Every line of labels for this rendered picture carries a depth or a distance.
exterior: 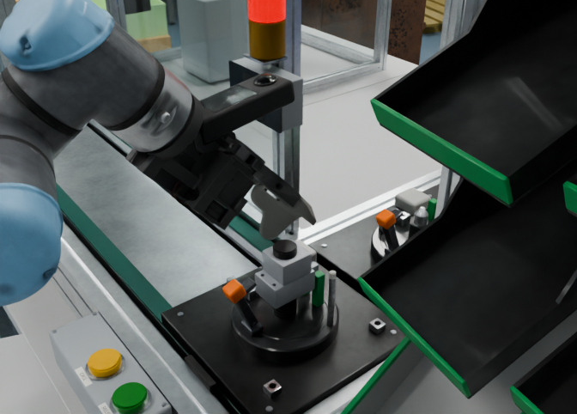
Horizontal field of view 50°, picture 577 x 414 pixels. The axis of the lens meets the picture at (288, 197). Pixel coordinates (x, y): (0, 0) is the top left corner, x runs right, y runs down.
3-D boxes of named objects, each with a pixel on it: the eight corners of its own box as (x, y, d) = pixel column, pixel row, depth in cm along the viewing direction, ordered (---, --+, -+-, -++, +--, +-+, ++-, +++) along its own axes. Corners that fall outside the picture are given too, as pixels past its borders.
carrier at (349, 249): (422, 340, 82) (433, 264, 76) (306, 254, 99) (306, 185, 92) (528, 270, 95) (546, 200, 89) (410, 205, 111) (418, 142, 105)
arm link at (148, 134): (138, 50, 57) (183, 74, 52) (170, 78, 61) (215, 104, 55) (88, 114, 57) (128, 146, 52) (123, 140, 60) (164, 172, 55)
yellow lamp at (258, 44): (264, 63, 83) (263, 26, 81) (242, 53, 87) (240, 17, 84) (293, 55, 86) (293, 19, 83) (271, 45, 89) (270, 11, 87)
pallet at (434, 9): (504, 28, 536) (507, 15, 531) (421, 38, 513) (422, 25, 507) (433, -4, 632) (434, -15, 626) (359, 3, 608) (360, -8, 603)
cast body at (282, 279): (275, 310, 76) (275, 264, 73) (254, 291, 79) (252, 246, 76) (327, 283, 81) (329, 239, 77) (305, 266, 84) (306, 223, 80)
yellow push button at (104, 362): (98, 387, 75) (94, 376, 74) (84, 368, 78) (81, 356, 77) (128, 372, 77) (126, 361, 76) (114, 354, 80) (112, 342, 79)
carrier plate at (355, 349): (265, 441, 69) (265, 429, 68) (161, 324, 85) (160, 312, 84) (413, 345, 82) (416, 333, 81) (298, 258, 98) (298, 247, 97)
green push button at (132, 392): (123, 426, 71) (120, 414, 70) (108, 404, 73) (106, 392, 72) (154, 408, 73) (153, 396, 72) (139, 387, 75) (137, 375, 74)
